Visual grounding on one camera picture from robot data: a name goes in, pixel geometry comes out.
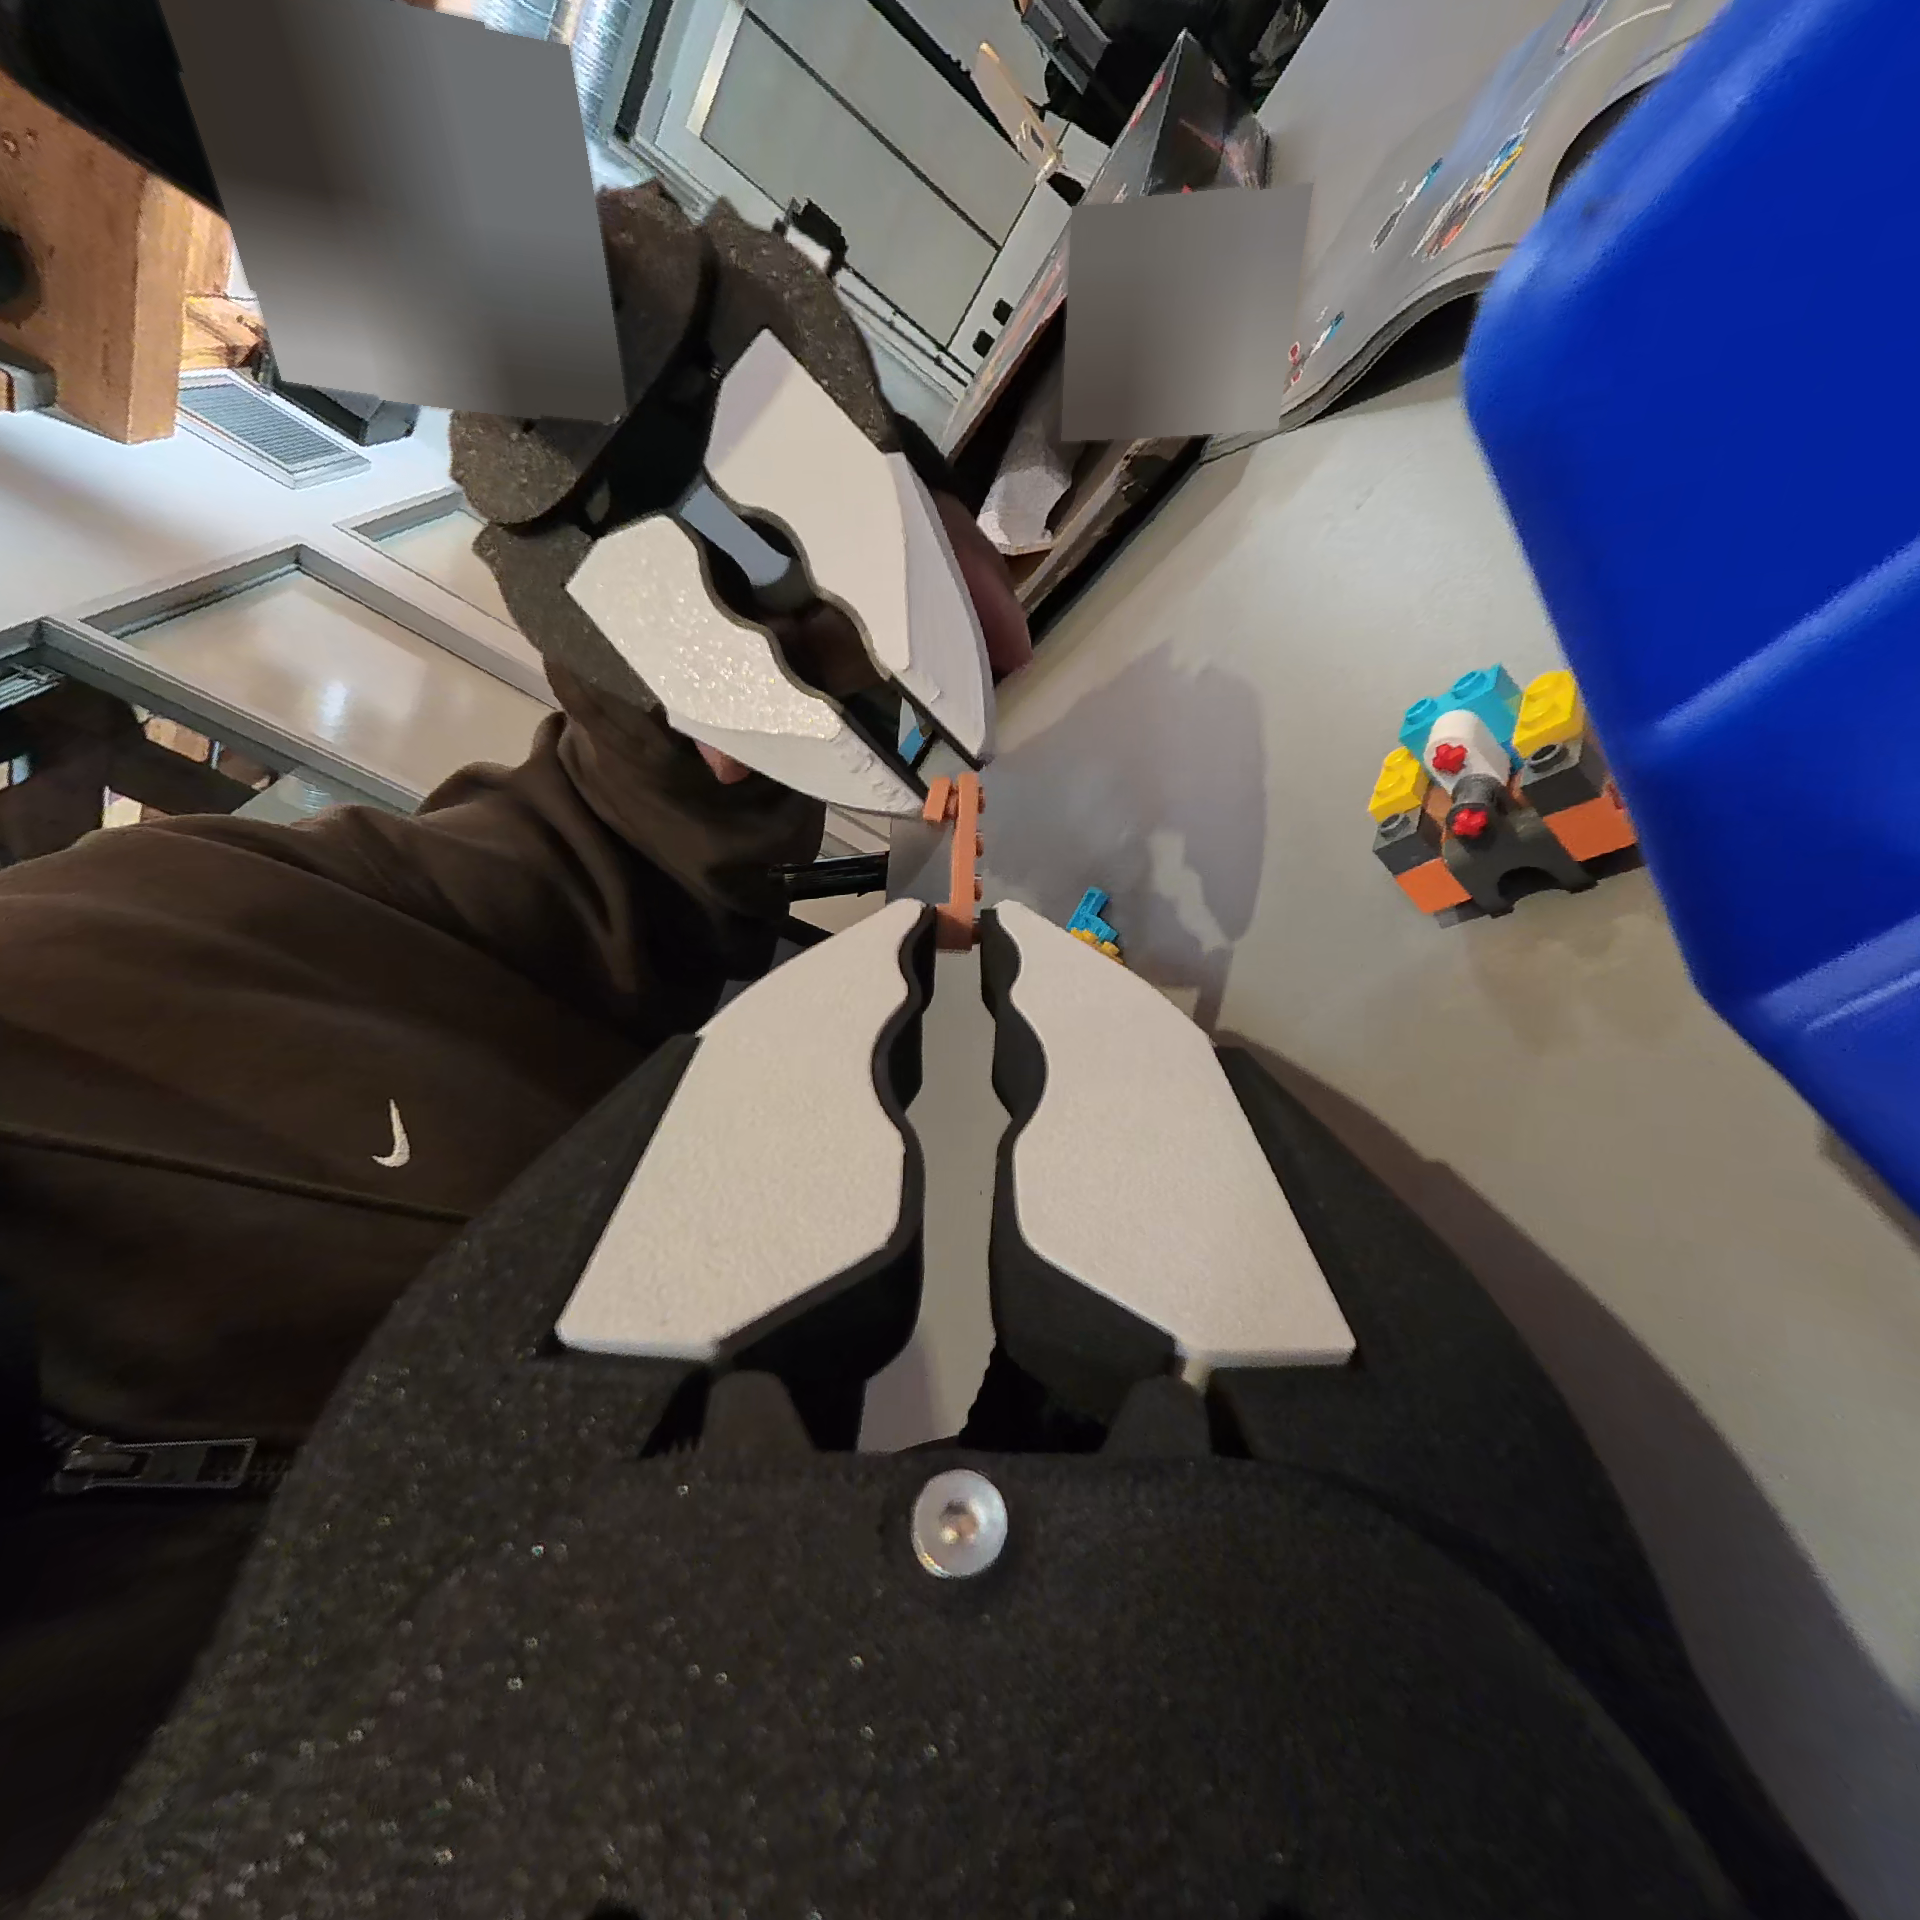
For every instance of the grey desk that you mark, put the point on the grey desk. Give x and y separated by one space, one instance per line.
1324 629

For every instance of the dark printed cardboard box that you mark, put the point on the dark printed cardboard box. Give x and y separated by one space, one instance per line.
1170 135

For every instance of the blue storage bin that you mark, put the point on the blue storage bin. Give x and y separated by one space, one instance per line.
1722 522

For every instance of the open instruction booklet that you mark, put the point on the open instruction booklet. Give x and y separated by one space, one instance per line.
1431 194

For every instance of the white vent grille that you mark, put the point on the white vent grille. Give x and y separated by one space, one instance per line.
277 433

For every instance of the colourful toy brick model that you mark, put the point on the colourful toy brick model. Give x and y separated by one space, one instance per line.
1499 805

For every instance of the wooden beam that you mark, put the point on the wooden beam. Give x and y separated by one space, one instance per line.
93 221

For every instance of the brown zip hoodie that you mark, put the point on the brown zip hoodie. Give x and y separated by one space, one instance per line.
222 1124

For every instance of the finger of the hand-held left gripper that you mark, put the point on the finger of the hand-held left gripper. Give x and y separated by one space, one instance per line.
693 643
850 511

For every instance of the orange toy brick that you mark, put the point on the orange toy brick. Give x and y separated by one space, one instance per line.
963 866

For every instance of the person's left hand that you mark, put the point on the person's left hand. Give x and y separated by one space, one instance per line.
1003 597

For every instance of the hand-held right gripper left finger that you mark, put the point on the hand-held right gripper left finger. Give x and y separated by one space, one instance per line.
753 1154

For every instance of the black wall speaker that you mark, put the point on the black wall speaker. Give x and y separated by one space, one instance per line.
372 418

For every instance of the person's left forearm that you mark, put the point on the person's left forearm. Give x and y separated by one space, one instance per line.
645 840

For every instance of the small blue toy brick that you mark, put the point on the small blue toy brick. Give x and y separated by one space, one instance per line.
1092 920

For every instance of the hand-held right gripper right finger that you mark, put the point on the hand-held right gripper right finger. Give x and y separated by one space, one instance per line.
1153 1170

